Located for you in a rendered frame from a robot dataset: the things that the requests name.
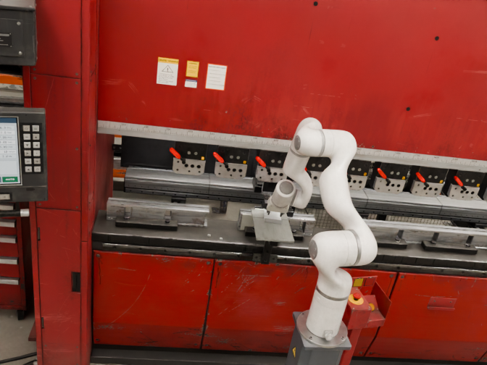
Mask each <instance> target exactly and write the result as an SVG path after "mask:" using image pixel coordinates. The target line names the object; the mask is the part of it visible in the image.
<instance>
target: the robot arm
mask: <svg viewBox="0 0 487 365"><path fill-rule="evenodd" d="M356 151H357V143H356V141H355V138H354V136H353V135H352V134H351V133H349V132H346V131H344V130H324V129H322V125H321V124H320V122H319V121H318V120H317V119H315V118H311V117H309V118H306V119H303V120H302V121H301V122H300V123H299V125H298V127H297V129H296V132H295V134H294V138H293V140H292V142H291V145H290V148H289V150H288V154H287V157H286V160H285V162H284V165H283V171H284V173H285V174H286V175H287V176H288V177H290V178H291V179H292V180H294V181H295V182H296V183H298V184H299V185H300V187H301V189H302V190H297V189H296V187H295V185H294V183H293V182H291V181H290V180H281V181H279V182H278V184H277V185H276V187H275V190H274V193H273V195H272V196H270V198H269V199H268V201H267V203H266V204H262V206H261V207H262V208H265V210H267V215H269V214H270V212H271V211H274V212H279V213H280V217H282V215H284V214H285V213H288V212H291V211H293V209H292V208H291V207H289V205H290V206H294V207H296V208H299V209H304V208H305V207H306V206H307V204H308V203H309V200H310V198H311V195H312V181H311V178H310V176H309V175H308V174H307V172H306V171H305V167H306V165H307V162H308V160H309V158H310V157H311V156H314V157H329V158H330V160H331V163H330V165H329V166H328V167H327V168H326V169H325V170H324V171H323V173H322V174H321V175H320V179H319V186H320V195H321V198H322V203H323V206H324V207H325V210H326V211H327V213H329V215H331V216H332V218H334V219H335V220H336V221H338V222H339V223H340V224H341V225H342V227H343V228H344V230H342V231H326V232H320V233H317V234H316V235H315V236H314V237H313V238H312V239H311V241H310V243H309V255H310V257H311V259H312V260H313V262H314V264H315V266H316V267H317V269H318V272H319V276H318V280H317V284H316V288H315V292H314V295H313V299H312V303H311V306H310V310H306V311H304V312H302V313H301V314H300V315H299V316H298V319H297V321H296V327H297V330H298V331H299V334H300V335H301V336H302V337H303V338H304V339H305V340H306V341H308V342H310V343H311V344H313V345H316V346H319V347H323V348H335V347H338V346H340V345H342V344H343V343H344V342H345V341H346V338H347V334H348V332H347V328H346V325H345V324H344V323H343V321H342V318H343V315H344V311H345V308H346V305H347V302H348V299H349V295H350V292H351V287H352V278H351V275H350V274H349V273H348V272H347V271H345V270H343V269H341V268H339V267H349V266H362V265H366V264H369V263H370V262H371V261H373V260H374V259H375V257H376V255H377V251H378V247H377V243H376V240H375V237H374V235H373V233H372V232H371V230H370V228H369V227H368V226H367V225H366V223H365V222H364V220H363V219H362V218H361V216H360V215H359V214H358V212H357V211H356V209H355V208H354V205H353V203H352V201H351V196H350V192H349V185H348V181H347V169H348V166H349V164H350V162H351V160H352V159H353V157H354V155H355V153H356Z"/></svg>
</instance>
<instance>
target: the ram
mask: <svg viewBox="0 0 487 365"><path fill-rule="evenodd" d="M159 57H162V58H168V59H178V75H177V83H176V85H165V84H159V83H157V69H158V58H159ZM187 61H192V62H199V71H198V77H189V76H186V69H187ZM208 63H209V64H220V65H226V66H228V68H227V73H226V79H225V90H223V91H219V90H213V89H206V88H205V84H206V77H207V65H208ZM186 79H189V80H197V84H196V88H192V87H185V84H186ZM309 117H311V118H315V119H317V120H318V121H319V122H320V124H321V125H322V129H324V130H344V131H346V132H349V133H351V134H352V135H353V136H354V138H355V141H356V143H357V148H368V149H376V150H383V151H396V152H404V153H411V154H424V155H431V156H445V157H451V158H459V159H472V160H479V161H487V0H99V73H98V115H97V133H105V134H113V135H126V136H133V137H141V138H155V139H162V140H176V141H183V142H191V143H204V144H212V145H219V146H232V147H240V148H254V149H262V150H268V151H282V152H288V150H289V148H290V147H288V146H275V145H267V144H260V143H247V142H239V141H232V140H218V139H211V138H197V137H191V136H183V135H170V134H162V133H149V132H141V131H135V130H121V129H114V128H106V127H98V120H101V121H108V122H121V123H128V124H136V125H149V126H156V127H169V128H177V129H184V130H197V131H204V132H211V133H224V134H232V135H245V136H252V137H260V138H273V139H280V140H293V138H294V134H295V132H296V129H297V127H298V125H299V123H300V122H301V121H302V120H303V119H306V118H309ZM353 159H361V160H368V161H381V162H389V163H397V164H410V165H417V166H425V167H439V168H446V169H460V170H467V171H475V172H487V167H478V166H470V165H463V164H450V163H442V162H435V161H421V160H414V159H400V158H393V157H386V156H373V155H365V154H355V155H354V157H353Z"/></svg>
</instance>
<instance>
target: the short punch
mask: <svg viewBox="0 0 487 365"><path fill-rule="evenodd" d="M277 184H278V183H277V182H263V184H262V193H261V194H264V195H273V193H274V190H275V187H276V185H277Z"/></svg>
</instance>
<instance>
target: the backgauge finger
mask: <svg viewBox="0 0 487 365"><path fill-rule="evenodd" d="M262 184H263V182H262V181H258V179H256V178H255V177H253V180H252V185H253V189H254V192H255V193H261V192H262ZM263 197H264V201H265V204H266V203H267V201H268V199H269V198H270V195H264V194H263Z"/></svg>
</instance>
